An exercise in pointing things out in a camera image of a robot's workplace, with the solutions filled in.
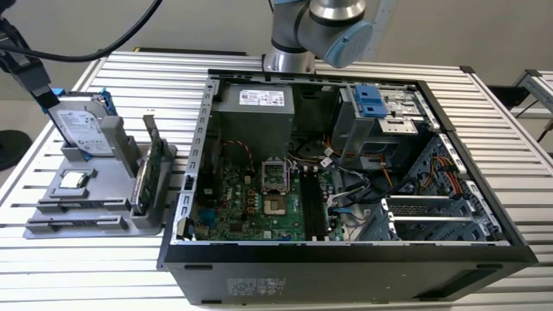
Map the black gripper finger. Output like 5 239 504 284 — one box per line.
11 53 60 114

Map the blue RAM stick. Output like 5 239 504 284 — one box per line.
28 217 127 229

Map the black RAM slot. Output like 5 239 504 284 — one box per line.
311 167 324 241
301 167 313 241
307 167 319 241
316 167 329 241

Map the hard disk in blue carrier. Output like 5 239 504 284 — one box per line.
43 87 119 161

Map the black round object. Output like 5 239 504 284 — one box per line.
0 129 32 171

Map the silver CPU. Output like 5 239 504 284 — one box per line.
59 172 87 189

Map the grey parts rack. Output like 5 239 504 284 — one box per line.
24 116 179 240

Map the graphics card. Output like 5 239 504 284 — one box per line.
132 113 172 216

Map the grey power supply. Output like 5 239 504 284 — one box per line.
213 82 297 159

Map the green motherboard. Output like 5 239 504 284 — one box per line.
192 155 347 242

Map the metal socket cover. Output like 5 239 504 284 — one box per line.
261 157 289 195

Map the CPU socket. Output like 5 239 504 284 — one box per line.
261 193 289 217

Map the blue plastic drive latch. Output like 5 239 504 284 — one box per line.
353 84 386 118

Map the black PC case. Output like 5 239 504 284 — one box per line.
155 67 540 307

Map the silver disk bay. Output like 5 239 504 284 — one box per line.
357 194 493 242

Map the black table connector block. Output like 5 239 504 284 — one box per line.
488 84 530 108

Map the aluminium slat side table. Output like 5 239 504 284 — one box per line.
509 69 553 117

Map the twisted fan wire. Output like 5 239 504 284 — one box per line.
220 139 257 173

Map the black cable bundle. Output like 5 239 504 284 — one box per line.
336 167 418 205

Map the orange red wire bundle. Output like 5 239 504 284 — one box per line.
426 155 464 200

